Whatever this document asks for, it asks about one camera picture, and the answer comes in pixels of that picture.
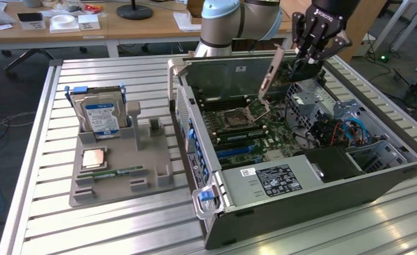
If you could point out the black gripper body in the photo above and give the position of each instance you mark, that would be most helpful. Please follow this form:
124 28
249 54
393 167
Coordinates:
325 24

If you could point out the graphics card with metal bracket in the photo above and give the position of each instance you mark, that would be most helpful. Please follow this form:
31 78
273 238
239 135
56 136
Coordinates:
301 70

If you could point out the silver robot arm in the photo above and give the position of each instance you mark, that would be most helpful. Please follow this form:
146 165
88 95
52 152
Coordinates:
226 24

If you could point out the white box with red dot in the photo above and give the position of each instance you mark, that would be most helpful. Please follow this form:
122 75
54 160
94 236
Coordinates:
368 45

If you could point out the device with green light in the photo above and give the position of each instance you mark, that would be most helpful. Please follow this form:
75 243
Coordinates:
383 57

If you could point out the metal drive cage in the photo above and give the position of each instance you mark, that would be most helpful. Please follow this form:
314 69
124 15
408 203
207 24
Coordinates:
308 103

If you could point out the brown cardboard box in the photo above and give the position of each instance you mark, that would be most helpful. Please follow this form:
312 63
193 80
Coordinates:
194 8

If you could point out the metal socket cover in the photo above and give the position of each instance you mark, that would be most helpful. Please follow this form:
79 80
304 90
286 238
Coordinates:
260 109

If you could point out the white paper stack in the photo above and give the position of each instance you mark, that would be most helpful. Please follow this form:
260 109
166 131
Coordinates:
185 22

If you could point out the CPU socket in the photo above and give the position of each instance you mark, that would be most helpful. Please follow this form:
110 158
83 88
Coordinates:
237 119

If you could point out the green motherboard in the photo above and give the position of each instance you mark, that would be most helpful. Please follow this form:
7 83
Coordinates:
276 132

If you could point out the installed green RAM stick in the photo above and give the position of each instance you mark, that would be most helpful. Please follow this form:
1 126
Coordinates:
241 136

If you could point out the silver disk bay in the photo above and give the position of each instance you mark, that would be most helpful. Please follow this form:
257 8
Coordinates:
379 156

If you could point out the wooden desk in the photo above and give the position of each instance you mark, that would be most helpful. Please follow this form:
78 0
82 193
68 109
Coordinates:
140 29

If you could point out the silver chipset heatsink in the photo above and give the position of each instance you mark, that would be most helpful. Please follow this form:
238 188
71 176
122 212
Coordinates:
276 155

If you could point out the black lamp base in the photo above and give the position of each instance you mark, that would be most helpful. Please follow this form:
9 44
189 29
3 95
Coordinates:
134 12

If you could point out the blue expansion slot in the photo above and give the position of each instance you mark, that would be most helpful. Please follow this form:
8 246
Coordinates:
237 151

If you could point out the small red item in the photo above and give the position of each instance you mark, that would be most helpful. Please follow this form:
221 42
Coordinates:
91 8

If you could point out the white labelled box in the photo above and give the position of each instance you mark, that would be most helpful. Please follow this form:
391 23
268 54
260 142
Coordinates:
88 22

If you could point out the silver disk in blue carrier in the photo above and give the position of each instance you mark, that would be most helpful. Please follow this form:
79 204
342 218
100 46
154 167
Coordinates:
95 91

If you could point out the grey power supply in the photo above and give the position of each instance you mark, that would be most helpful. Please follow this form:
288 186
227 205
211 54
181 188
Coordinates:
241 191

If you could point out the hard disk with blue label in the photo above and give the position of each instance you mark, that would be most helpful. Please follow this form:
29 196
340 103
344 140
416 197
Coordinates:
100 117

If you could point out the white tape roll box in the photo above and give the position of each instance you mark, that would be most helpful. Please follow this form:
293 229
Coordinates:
64 24

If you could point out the open grey PC case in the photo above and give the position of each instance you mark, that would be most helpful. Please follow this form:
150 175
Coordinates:
301 217

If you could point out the blue case latch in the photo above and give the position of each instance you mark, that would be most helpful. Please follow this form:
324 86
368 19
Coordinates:
205 197

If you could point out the grey parts rack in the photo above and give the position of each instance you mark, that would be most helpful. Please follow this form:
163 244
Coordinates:
123 159

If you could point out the copper coloured CPU chip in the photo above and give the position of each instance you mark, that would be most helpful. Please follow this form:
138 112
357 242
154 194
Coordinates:
92 159

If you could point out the black topped white box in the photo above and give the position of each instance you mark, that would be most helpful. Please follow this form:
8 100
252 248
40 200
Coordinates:
31 20

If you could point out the grey cup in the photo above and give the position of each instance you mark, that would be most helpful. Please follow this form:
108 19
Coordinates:
32 3

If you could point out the loose green RAM stick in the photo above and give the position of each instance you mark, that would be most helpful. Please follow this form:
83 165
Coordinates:
106 174

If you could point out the black desk leg base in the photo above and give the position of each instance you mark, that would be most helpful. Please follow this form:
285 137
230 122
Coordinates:
27 57

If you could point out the white desk frame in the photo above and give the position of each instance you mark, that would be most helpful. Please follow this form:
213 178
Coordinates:
388 22

